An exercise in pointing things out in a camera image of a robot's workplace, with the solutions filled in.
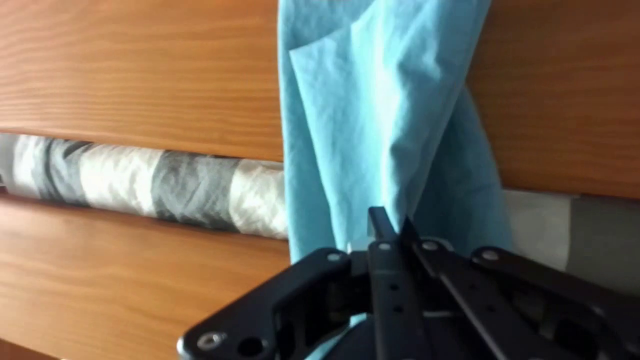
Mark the teal blue cloth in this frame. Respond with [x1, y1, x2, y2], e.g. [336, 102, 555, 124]
[276, 0, 516, 360]

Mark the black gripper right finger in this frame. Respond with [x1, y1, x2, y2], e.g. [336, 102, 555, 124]
[397, 215, 640, 360]

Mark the wooden bunk bed frame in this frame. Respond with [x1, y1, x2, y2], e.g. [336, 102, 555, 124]
[0, 0, 640, 360]

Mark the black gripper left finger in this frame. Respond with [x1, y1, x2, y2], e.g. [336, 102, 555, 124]
[174, 204, 431, 360]

